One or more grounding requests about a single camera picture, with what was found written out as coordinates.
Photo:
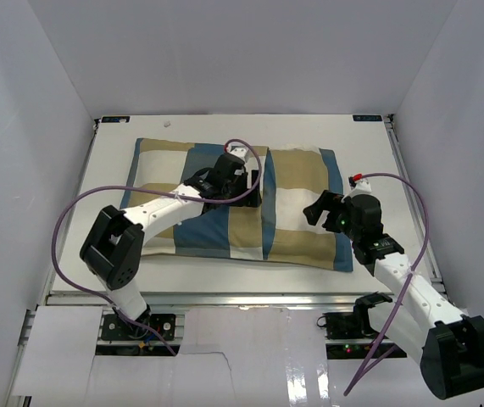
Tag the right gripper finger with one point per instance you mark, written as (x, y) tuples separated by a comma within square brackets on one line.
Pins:
[(332, 222), (314, 211)]

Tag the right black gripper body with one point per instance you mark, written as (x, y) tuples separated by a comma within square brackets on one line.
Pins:
[(343, 221)]

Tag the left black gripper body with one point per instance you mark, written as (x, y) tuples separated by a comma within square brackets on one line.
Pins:
[(240, 186)]

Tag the white pillow with yellow edge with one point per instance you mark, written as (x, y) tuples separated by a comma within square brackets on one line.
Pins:
[(294, 146)]

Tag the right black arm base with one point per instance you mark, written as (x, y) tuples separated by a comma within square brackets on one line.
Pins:
[(348, 334)]

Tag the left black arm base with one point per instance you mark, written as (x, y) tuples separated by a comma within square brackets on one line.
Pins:
[(155, 335)]

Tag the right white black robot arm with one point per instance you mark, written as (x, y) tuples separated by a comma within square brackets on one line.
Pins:
[(446, 343)]

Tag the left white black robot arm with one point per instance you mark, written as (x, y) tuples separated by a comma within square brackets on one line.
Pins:
[(112, 250)]

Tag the right blue corner label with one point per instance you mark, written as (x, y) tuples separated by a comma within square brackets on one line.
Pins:
[(367, 118)]

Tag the blue corner label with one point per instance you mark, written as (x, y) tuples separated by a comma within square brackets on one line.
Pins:
[(367, 118), (115, 119)]

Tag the left blue corner label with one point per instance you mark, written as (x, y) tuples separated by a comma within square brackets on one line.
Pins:
[(115, 119)]

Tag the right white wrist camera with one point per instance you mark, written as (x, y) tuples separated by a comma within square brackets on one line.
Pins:
[(359, 186)]

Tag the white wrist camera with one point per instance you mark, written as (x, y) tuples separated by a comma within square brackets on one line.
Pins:
[(359, 186), (239, 151)]

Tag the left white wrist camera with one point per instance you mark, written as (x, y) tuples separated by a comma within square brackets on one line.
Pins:
[(239, 151)]

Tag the aluminium frame rail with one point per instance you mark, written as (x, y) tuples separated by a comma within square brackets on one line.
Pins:
[(250, 300)]

